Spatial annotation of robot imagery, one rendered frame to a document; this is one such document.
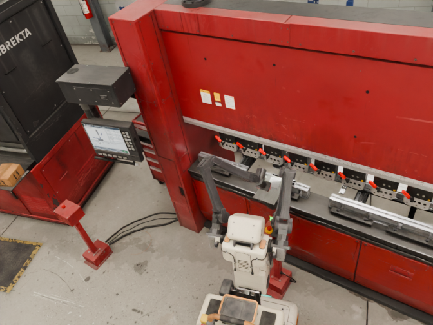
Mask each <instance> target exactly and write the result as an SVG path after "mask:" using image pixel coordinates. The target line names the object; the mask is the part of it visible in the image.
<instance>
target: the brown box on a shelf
mask: <svg viewBox="0 0 433 325"><path fill-rule="evenodd" d="M29 172H30V171H29V170H24V169H23V168H22V167H21V165H20V164H13V163H8V164H2V165H0V190H6V191H12V190H13V189H14V188H15V187H16V186H17V185H18V184H19V183H20V182H21V181H22V180H23V179H24V178H25V176H26V175H27V174H28V173H29Z"/></svg>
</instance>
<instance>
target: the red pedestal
mask: <svg viewBox="0 0 433 325"><path fill-rule="evenodd" d="M53 212H54V214H56V216H57V218H58V219H59V220H61V221H62V222H65V223H66V224H68V225H70V226H72V227H73V226H74V227H75V229H76V230H77V231H78V232H79V234H80V236H81V237H82V239H83V240H84V242H85V243H86V245H87V246H88V247H89V248H88V249H87V250H86V251H85V252H84V253H83V254H82V256H83V257H84V258H85V261H84V263H85V264H87V265H88V266H90V267H92V268H93V269H94V270H98V269H99V267H100V266H101V265H102V264H103V263H104V262H105V260H106V259H107V258H108V257H109V256H110V255H111V254H112V253H113V251H112V250H111V248H110V247H109V245H107V244H106V243H104V242H102V241H100V240H98V239H97V240H96V241H95V242H94V243H93V242H92V241H91V239H90V237H89V236H88V234H87V233H86V231H85V230H84V228H83V227H82V225H81V223H80V222H79V220H80V219H81V218H82V217H84V216H85V213H84V212H83V210H82V208H81V207H80V206H79V205H77V204H75V203H73V202H71V201H69V200H67V199H66V200H65V201H64V202H63V203H62V204H61V205H59V206H58V207H57V208H56V209H55V210H54V211H53Z"/></svg>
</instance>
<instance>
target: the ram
mask: <svg viewBox="0 0 433 325"><path fill-rule="evenodd" d="M161 33H162V38H163V41H164V46H165V48H166V53H167V56H168V61H169V65H170V68H171V73H172V76H173V80H174V83H175V88H176V91H177V95H178V100H179V103H180V108H181V111H182V115H183V117H187V118H190V119H194V120H198V121H202V122H205V123H209V124H214V125H216V126H221V127H223V128H228V129H230V130H235V131H238V132H242V133H246V134H249V135H254V136H256V137H261V138H263V139H268V140H270V141H275V142H278V143H282V144H286V145H289V146H294V147H296V148H301V149H303V150H308V151H310V152H315V153H319V154H322V155H326V156H329V157H334V158H337V159H341V160H344V161H348V162H350V163H355V164H359V165H362V166H366V167H369V168H374V169H377V170H381V171H384V172H388V173H392V174H395V175H399V176H402V177H406V178H409V179H414V180H417V181H421V182H425V183H428V184H432V185H433V66H429V65H423V64H414V63H405V62H399V61H391V60H385V59H376V58H371V57H362V56H357V55H347V54H338V53H333V52H324V51H319V50H310V49H304V48H295V47H290V46H281V45H275V44H266V43H257V42H252V41H243V40H238V39H228V38H223V37H214V36H209V35H200V34H191V33H185V32H176V31H171V30H162V31H161ZM200 90H206V91H209V93H210V97H211V103H212V104H209V103H203V102H202V96H201V93H200ZM214 92H215V93H218V94H220V101H216V100H215V96H214ZM224 95H229V96H232V97H234V100H235V109H236V110H234V109H230V108H226V104H225V100H224ZM215 101H216V102H219V103H221V105H222V106H217V105H216V103H215ZM184 122H185V123H189V124H194V125H196V126H200V127H203V128H207V129H210V130H214V131H217V132H221V133H225V134H228V135H232V136H235V137H239V138H242V139H246V140H249V141H253V142H256V143H260V144H264V145H267V146H271V147H274V148H278V149H281V150H285V151H288V152H292V153H296V154H299V155H303V156H306V157H310V158H313V159H317V160H319V161H324V162H327V163H331V164H335V165H338V166H342V167H344V168H348V169H352V170H356V171H359V172H363V173H367V174H369V175H373V176H377V177H381V178H384V179H388V180H390V181H394V182H398V183H401V184H406V185H408V186H413V187H415V188H419V189H422V190H426V191H429V192H433V189H432V188H427V187H425V186H420V185H418V184H414V183H411V182H407V181H402V180H399V179H395V178H392V177H388V176H386V175H381V174H378V173H374V172H370V171H367V170H363V169H360V168H356V167H353V166H349V165H346V164H342V163H339V162H335V161H330V160H328V159H324V158H321V157H317V156H313V155H309V154H307V153H302V152H298V151H296V150H291V149H288V148H284V147H281V146H277V145H274V144H270V143H266V142H263V141H259V140H256V139H252V138H249V137H245V136H242V135H238V134H235V133H231V132H227V131H223V130H219V129H216V128H212V127H210V126H206V125H203V124H198V123H194V122H191V121H187V120H184Z"/></svg>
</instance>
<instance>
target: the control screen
mask: <svg viewBox="0 0 433 325"><path fill-rule="evenodd" d="M83 126H84V128H85V130H86V132H87V134H88V136H89V138H90V140H91V142H92V144H93V146H94V148H96V149H101V150H109V151H114V152H122V153H129V152H128V149H127V147H126V145H125V143H124V140H123V138H122V135H121V133H120V130H119V129H118V128H110V127H104V126H94V125H89V124H83ZM98 143H101V144H102V145H100V144H98Z"/></svg>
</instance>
